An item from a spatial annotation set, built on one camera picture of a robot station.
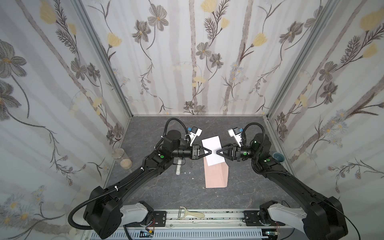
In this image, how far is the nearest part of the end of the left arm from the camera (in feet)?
1.88

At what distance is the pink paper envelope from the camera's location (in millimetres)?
876

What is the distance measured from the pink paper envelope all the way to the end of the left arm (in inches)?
11.1
